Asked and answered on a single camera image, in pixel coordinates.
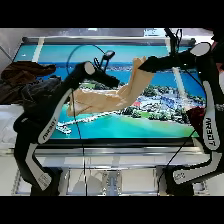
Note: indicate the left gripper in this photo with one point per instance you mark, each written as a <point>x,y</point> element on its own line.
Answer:
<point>108,79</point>

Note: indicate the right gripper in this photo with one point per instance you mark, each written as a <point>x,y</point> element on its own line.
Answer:
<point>148,64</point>

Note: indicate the beige shirt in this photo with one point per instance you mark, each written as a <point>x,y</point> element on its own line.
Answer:
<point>100,100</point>

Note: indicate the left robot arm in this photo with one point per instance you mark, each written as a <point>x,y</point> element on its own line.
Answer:
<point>53,116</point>

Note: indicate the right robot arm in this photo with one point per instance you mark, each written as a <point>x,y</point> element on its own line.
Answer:
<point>210,110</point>

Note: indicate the dark grey garment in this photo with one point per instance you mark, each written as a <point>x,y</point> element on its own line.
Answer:
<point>40,93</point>

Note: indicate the red garment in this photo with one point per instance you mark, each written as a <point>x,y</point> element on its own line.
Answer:
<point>196,118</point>

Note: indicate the brown garment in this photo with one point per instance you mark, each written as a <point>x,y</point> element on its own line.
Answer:
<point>26,70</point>

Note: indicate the white garment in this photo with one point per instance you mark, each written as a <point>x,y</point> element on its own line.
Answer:
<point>10,126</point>

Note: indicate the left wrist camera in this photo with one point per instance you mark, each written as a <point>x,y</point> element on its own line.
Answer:
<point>107,57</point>

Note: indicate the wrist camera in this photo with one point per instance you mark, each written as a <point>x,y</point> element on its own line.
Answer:
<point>107,57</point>
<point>171,40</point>

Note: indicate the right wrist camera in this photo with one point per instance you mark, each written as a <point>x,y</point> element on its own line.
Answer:
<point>171,40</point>

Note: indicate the silver frame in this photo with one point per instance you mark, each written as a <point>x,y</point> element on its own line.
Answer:
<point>113,181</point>

